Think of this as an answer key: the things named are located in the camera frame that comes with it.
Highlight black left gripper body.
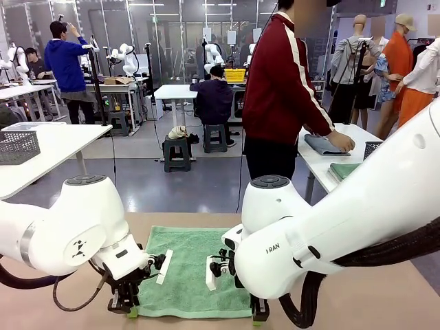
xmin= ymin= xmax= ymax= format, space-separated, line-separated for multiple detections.
xmin=109 ymin=269 xmax=144 ymax=297

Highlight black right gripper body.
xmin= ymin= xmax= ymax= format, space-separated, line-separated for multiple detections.
xmin=249 ymin=293 xmax=270 ymax=307

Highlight green terry towel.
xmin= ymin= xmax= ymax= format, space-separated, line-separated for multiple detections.
xmin=326 ymin=162 xmax=362 ymax=183
xmin=136 ymin=225 xmax=254 ymax=319

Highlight grey-blue terry towel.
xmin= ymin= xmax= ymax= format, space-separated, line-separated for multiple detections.
xmin=304 ymin=133 xmax=352 ymax=157

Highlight person's right forearm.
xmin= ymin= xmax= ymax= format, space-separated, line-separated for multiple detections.
xmin=304 ymin=96 xmax=336 ymax=138

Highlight grey woven plastic basket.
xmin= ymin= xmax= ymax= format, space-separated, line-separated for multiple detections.
xmin=0 ymin=130 xmax=41 ymax=165
xmin=363 ymin=140 xmax=384 ymax=161

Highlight yellow plastic basket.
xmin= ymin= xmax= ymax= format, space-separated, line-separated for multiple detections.
xmin=223 ymin=67 xmax=247 ymax=82

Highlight person's right hand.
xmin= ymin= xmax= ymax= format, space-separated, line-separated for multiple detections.
xmin=326 ymin=130 xmax=356 ymax=153

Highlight dark grey plastic stool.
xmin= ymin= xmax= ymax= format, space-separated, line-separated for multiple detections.
xmin=163 ymin=135 xmax=193 ymax=173
xmin=108 ymin=110 xmax=131 ymax=137
xmin=203 ymin=123 xmax=228 ymax=154

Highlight white side table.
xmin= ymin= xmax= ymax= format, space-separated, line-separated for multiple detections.
xmin=297 ymin=122 xmax=384 ymax=204
xmin=0 ymin=122 xmax=114 ymax=199

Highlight clear plastic bin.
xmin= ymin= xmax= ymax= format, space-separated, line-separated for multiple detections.
xmin=1 ymin=122 xmax=68 ymax=132

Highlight white desk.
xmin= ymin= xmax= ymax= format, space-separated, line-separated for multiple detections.
xmin=85 ymin=77 xmax=145 ymax=133
xmin=0 ymin=78 xmax=58 ymax=121
xmin=153 ymin=84 xmax=241 ymax=162

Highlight black tripod stand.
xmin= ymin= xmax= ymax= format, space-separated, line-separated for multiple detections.
xmin=338 ymin=36 xmax=374 ymax=125
xmin=144 ymin=43 xmax=155 ymax=100
xmin=84 ymin=34 xmax=108 ymax=127

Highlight seated person in navy hoodie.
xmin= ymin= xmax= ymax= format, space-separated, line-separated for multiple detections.
xmin=190 ymin=65 xmax=235 ymax=125

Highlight person in maroon jacket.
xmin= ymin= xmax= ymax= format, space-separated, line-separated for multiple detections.
xmin=240 ymin=0 xmax=357 ymax=182

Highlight person in blue hoodie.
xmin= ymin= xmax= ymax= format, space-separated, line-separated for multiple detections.
xmin=44 ymin=20 xmax=96 ymax=125

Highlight seated person in dark shirt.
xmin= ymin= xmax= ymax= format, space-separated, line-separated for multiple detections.
xmin=25 ymin=47 xmax=54 ymax=80

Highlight mannequin in orange trousers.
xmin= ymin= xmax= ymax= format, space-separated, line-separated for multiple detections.
xmin=394 ymin=36 xmax=440 ymax=130

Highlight mannequin in grey hoodie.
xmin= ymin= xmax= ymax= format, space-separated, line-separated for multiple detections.
xmin=330 ymin=14 xmax=382 ymax=127

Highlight mannequin in blue floral dress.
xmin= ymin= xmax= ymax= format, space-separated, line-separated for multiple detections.
xmin=374 ymin=51 xmax=402 ymax=104

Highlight mannequin in orange suit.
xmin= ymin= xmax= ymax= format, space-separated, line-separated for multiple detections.
xmin=374 ymin=13 xmax=415 ymax=138

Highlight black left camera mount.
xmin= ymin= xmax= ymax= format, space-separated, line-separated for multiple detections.
xmin=144 ymin=253 xmax=166 ymax=279

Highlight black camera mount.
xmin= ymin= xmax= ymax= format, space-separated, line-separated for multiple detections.
xmin=144 ymin=253 xmax=166 ymax=279
xmin=209 ymin=250 xmax=238 ymax=279

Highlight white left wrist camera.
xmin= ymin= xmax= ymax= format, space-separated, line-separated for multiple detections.
xmin=155 ymin=250 xmax=174 ymax=285

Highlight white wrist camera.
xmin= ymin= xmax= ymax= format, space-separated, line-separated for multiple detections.
xmin=205 ymin=256 xmax=221 ymax=292
xmin=155 ymin=250 xmax=174 ymax=285

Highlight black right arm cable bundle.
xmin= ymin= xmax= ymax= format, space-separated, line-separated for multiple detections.
xmin=278 ymin=214 xmax=440 ymax=330

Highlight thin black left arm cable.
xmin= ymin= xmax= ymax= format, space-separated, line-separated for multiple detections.
xmin=51 ymin=259 xmax=116 ymax=313

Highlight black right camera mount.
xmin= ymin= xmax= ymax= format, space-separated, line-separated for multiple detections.
xmin=209 ymin=250 xmax=238 ymax=279

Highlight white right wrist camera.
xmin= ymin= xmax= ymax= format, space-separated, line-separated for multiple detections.
xmin=205 ymin=256 xmax=221 ymax=292

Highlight thick black left arm hose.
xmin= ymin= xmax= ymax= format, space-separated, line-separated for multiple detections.
xmin=0 ymin=256 xmax=78 ymax=290

